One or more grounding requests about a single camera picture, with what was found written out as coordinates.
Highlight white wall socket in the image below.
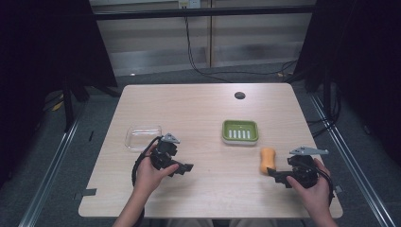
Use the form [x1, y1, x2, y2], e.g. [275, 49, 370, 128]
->
[178, 0, 201, 9]

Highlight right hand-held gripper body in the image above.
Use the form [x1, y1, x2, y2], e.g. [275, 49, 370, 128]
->
[287, 146, 329, 189]

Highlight aluminium floor rail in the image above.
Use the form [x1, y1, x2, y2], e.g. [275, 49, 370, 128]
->
[309, 94, 390, 227]
[18, 105, 87, 227]

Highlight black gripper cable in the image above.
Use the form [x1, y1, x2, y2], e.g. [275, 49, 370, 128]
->
[131, 135, 164, 187]
[310, 160, 335, 206]

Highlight black metal stand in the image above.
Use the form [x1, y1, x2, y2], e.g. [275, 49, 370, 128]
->
[61, 82, 76, 132]

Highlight clear plastic container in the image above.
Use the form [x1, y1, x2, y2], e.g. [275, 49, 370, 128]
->
[124, 125, 163, 153]

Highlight black floor cables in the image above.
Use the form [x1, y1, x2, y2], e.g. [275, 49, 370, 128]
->
[306, 82, 342, 139]

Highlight person's left hand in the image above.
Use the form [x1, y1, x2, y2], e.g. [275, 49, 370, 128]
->
[134, 143, 180, 197]

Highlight black horizontal metal bar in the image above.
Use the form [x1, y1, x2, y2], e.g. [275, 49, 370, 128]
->
[93, 4, 317, 21]

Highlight person's right hand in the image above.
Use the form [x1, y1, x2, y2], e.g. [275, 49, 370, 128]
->
[286, 158, 333, 218]

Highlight black curtain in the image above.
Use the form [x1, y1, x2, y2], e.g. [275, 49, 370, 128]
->
[0, 0, 118, 187]
[292, 0, 401, 166]

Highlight black hanging cable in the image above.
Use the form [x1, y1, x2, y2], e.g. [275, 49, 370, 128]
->
[183, 9, 298, 83]

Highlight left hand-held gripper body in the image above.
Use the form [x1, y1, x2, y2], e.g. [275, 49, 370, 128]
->
[149, 132, 182, 171]

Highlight green soap dish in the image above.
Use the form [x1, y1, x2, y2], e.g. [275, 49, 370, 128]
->
[221, 119, 260, 146]

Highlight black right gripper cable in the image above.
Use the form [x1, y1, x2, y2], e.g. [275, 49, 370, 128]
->
[310, 160, 335, 206]

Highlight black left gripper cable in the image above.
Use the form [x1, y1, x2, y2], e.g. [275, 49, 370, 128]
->
[131, 135, 164, 187]

